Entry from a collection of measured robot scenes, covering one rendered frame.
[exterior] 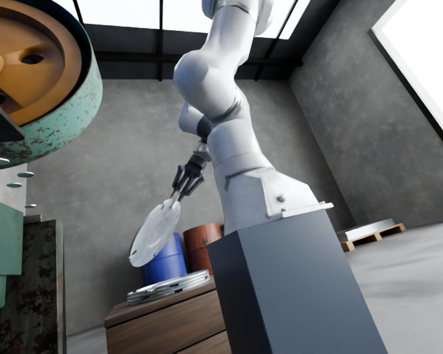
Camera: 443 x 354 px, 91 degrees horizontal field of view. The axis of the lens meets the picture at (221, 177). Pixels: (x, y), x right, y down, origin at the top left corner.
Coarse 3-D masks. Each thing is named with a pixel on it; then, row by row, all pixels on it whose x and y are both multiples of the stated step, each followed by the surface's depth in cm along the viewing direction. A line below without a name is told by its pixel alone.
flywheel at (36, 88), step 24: (0, 0) 93; (0, 24) 92; (24, 24) 95; (48, 24) 94; (0, 48) 88; (24, 48) 90; (48, 48) 93; (72, 48) 92; (0, 72) 84; (24, 72) 86; (48, 72) 89; (72, 72) 88; (0, 96) 90; (24, 96) 82; (48, 96) 81; (24, 120) 75
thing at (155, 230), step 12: (168, 204) 83; (156, 216) 78; (168, 216) 88; (144, 228) 74; (156, 228) 84; (168, 228) 93; (144, 240) 78; (156, 240) 88; (132, 252) 74; (144, 252) 82; (132, 264) 77; (144, 264) 86
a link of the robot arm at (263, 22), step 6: (264, 0) 60; (270, 0) 60; (258, 6) 60; (264, 6) 60; (270, 6) 60; (258, 12) 61; (264, 12) 61; (270, 12) 61; (258, 18) 62; (264, 18) 62; (270, 18) 62; (258, 24) 63; (264, 24) 63; (270, 24) 65; (258, 30) 65; (264, 30) 65
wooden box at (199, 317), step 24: (192, 288) 68; (216, 288) 89; (120, 312) 61; (144, 312) 58; (168, 312) 60; (192, 312) 62; (216, 312) 64; (120, 336) 54; (144, 336) 56; (168, 336) 57; (192, 336) 59; (216, 336) 61
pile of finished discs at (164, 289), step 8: (200, 272) 90; (168, 280) 92; (176, 280) 75; (184, 280) 69; (192, 280) 70; (200, 280) 72; (144, 288) 86; (152, 288) 76; (160, 288) 66; (168, 288) 66; (176, 288) 67; (184, 288) 68; (128, 296) 75; (136, 296) 67; (144, 296) 74; (152, 296) 65; (160, 296) 65; (136, 304) 67
